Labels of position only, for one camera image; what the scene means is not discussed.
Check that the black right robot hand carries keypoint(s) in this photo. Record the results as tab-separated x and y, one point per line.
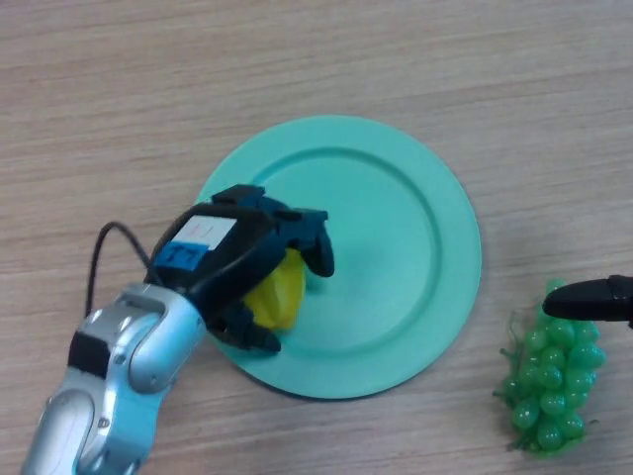
588	299

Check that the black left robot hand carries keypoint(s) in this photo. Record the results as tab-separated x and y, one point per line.
232	247

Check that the yellow starfruit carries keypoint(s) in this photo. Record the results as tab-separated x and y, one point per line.
279	297

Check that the green round plate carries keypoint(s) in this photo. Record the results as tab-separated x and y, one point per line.
386	247

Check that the green grape bunch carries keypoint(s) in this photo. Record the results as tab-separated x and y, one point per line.
549	386

